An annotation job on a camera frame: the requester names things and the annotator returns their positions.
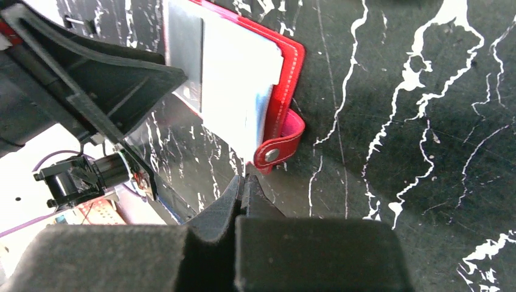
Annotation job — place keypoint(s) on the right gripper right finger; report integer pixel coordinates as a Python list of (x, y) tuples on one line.
[(274, 252)]

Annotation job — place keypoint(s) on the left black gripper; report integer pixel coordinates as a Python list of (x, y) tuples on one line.
[(51, 75)]

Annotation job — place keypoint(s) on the red card holder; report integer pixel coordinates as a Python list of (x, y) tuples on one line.
[(249, 77)]

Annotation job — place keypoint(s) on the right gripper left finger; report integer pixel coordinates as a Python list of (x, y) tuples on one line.
[(195, 256)]

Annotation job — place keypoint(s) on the black credit card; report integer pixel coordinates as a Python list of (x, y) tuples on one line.
[(183, 38)]

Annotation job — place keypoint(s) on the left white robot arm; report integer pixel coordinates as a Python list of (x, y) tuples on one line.
[(78, 179)]

